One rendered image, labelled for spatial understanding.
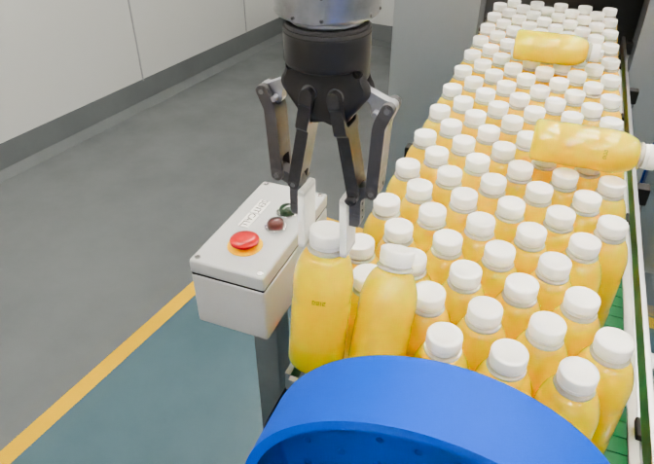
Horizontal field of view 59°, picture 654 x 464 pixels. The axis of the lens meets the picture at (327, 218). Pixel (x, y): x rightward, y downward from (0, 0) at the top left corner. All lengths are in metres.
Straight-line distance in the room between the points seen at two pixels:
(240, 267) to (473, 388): 0.37
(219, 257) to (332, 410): 0.36
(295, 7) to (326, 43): 0.04
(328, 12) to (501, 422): 0.31
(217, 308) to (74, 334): 1.61
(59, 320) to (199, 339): 0.54
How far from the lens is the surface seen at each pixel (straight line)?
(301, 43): 0.49
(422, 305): 0.69
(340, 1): 0.47
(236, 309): 0.73
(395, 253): 0.65
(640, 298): 0.94
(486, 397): 0.40
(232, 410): 1.96
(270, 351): 0.89
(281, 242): 0.73
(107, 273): 2.56
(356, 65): 0.50
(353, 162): 0.54
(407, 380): 0.40
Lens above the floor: 1.53
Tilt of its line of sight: 34 degrees down
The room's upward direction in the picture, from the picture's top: straight up
